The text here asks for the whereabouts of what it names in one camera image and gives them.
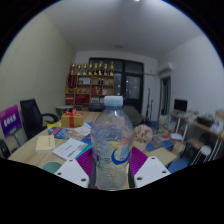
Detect small round table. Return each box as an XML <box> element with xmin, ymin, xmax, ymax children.
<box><xmin>54</xmin><ymin>105</ymin><xmax>75</xmax><ymax>118</ymax></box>

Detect wooden shelf unit with trophies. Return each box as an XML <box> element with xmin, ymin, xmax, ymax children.
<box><xmin>64</xmin><ymin>61</ymin><xmax>116</xmax><ymax>107</ymax></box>

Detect black computer monitor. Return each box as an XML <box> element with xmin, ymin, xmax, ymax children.
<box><xmin>173</xmin><ymin>98</ymin><xmax>188</xmax><ymax>113</ymax></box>

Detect cluttered wooden side desk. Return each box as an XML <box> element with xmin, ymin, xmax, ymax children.
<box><xmin>169</xmin><ymin>109</ymin><xmax>224</xmax><ymax>158</ymax></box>

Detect yellow gift box red ribbon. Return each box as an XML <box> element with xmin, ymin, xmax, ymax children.
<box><xmin>60</xmin><ymin>108</ymin><xmax>84</xmax><ymax>129</ymax></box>

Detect white printed booklet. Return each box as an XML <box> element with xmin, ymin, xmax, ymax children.
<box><xmin>52</xmin><ymin>137</ymin><xmax>89</xmax><ymax>161</ymax></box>

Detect teal book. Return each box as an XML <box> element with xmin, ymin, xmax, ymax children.
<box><xmin>74</xmin><ymin>143</ymin><xmax>94</xmax><ymax>160</ymax></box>

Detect pale printed magazine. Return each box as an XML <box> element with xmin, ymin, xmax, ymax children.
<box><xmin>64</xmin><ymin>125</ymin><xmax>92</xmax><ymax>141</ymax></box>

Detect dark blue printed book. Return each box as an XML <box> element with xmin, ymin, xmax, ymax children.
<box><xmin>48</xmin><ymin>126</ymin><xmax>71</xmax><ymax>140</ymax></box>

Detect grey striped chair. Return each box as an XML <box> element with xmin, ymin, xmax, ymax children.
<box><xmin>0</xmin><ymin>139</ymin><xmax>13</xmax><ymax>160</ymax></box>

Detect black tripod stand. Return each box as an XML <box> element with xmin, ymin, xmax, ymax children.
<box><xmin>145</xmin><ymin>88</ymin><xmax>155</xmax><ymax>118</ymax></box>

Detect dark framed glass door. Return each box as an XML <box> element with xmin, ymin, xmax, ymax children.
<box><xmin>88</xmin><ymin>57</ymin><xmax>145</xmax><ymax>114</ymax></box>

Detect purple sign board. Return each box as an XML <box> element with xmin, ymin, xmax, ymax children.
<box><xmin>0</xmin><ymin>104</ymin><xmax>23</xmax><ymax>138</ymax></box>

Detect clear plastic water bottle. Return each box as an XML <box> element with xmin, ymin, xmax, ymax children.
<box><xmin>90</xmin><ymin>95</ymin><xmax>136</xmax><ymax>191</ymax></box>

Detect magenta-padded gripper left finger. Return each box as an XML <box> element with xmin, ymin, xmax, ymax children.
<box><xmin>54</xmin><ymin>147</ymin><xmax>98</xmax><ymax>189</ymax></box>

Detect light wooden low table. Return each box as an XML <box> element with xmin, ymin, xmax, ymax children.
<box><xmin>144</xmin><ymin>146</ymin><xmax>178</xmax><ymax>167</ymax></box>

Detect grey upholstered chair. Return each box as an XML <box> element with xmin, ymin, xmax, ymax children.
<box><xmin>123</xmin><ymin>105</ymin><xmax>143</xmax><ymax>126</ymax></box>

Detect pink flowers in white pot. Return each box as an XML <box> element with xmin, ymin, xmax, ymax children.
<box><xmin>134</xmin><ymin>123</ymin><xmax>154</xmax><ymax>144</ymax></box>

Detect black mesh office chair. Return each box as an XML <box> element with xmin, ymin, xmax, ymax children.
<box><xmin>19</xmin><ymin>98</ymin><xmax>60</xmax><ymax>140</ymax></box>

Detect white wall air conditioner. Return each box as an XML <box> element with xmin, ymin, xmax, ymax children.
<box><xmin>157</xmin><ymin>61</ymin><xmax>175</xmax><ymax>76</ymax></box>

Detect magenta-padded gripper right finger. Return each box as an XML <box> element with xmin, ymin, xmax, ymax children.
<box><xmin>128</xmin><ymin>145</ymin><xmax>172</xmax><ymax>188</ymax></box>

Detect pale yellow notepad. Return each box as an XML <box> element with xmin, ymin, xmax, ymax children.
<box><xmin>35</xmin><ymin>134</ymin><xmax>56</xmax><ymax>154</ymax></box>

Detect dark blue chair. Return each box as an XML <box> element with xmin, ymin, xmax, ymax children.
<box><xmin>88</xmin><ymin>102</ymin><xmax>105</xmax><ymax>113</ymax></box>

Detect blue colourful book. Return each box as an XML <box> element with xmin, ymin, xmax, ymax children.
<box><xmin>80</xmin><ymin>121</ymin><xmax>95</xmax><ymax>146</ymax></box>

